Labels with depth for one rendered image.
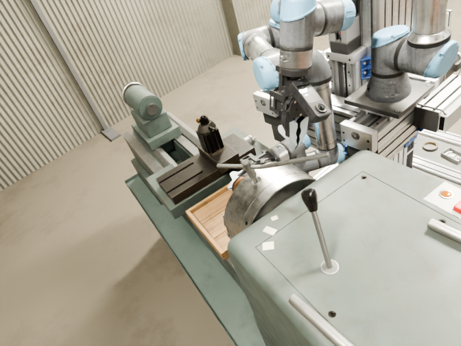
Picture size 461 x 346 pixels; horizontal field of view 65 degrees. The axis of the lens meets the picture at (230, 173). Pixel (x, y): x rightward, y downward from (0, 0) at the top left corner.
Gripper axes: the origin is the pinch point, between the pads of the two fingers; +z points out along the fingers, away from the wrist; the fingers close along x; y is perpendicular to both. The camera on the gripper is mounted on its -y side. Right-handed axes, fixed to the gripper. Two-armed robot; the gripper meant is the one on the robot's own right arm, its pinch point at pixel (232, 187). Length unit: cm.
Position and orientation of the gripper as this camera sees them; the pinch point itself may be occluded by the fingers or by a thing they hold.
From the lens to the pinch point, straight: 126.9
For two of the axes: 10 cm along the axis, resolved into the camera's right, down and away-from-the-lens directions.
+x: -2.5, -7.5, -6.1
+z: -8.3, 5.0, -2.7
